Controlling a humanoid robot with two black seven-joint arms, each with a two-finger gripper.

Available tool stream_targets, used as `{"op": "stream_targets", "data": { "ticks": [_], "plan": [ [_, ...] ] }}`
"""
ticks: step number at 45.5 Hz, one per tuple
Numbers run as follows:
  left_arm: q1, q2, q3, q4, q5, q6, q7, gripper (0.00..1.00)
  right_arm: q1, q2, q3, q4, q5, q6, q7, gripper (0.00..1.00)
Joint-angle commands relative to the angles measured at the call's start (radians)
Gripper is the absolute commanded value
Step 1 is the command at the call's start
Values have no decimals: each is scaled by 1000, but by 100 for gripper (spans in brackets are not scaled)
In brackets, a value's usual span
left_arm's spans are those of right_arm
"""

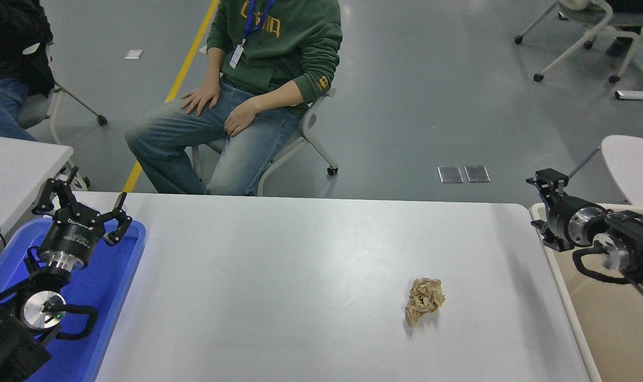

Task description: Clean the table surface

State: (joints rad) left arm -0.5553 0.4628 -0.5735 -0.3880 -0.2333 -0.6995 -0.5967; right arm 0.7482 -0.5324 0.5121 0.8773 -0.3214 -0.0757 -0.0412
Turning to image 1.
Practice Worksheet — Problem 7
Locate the white side table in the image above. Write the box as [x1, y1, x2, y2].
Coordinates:
[0, 134, 74, 250]

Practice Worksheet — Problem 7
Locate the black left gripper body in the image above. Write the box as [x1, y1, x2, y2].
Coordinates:
[38, 204, 106, 263]

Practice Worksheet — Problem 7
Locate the person's left hand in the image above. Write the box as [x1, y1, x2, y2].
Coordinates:
[224, 98, 259, 137]

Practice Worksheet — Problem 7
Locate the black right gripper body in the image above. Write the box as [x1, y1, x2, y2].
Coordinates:
[546, 194, 593, 249]

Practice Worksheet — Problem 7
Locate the person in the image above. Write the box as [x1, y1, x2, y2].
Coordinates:
[604, 0, 643, 92]
[0, 0, 55, 143]
[125, 0, 343, 196]

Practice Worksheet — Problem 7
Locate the white rounded table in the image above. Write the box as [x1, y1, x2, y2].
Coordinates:
[566, 134, 643, 218]

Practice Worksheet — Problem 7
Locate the tan paper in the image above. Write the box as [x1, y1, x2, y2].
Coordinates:
[405, 277, 446, 326]

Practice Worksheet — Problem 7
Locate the person's right hand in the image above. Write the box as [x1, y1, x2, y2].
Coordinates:
[180, 85, 220, 117]

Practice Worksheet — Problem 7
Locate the blue plastic tray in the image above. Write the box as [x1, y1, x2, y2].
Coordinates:
[0, 216, 147, 382]

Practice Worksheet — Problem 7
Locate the white wheeled chair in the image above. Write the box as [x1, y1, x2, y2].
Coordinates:
[192, 88, 339, 197]
[16, 41, 109, 146]
[514, 0, 643, 84]

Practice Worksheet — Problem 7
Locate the large pale bin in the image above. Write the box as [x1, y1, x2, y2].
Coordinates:
[529, 203, 643, 382]

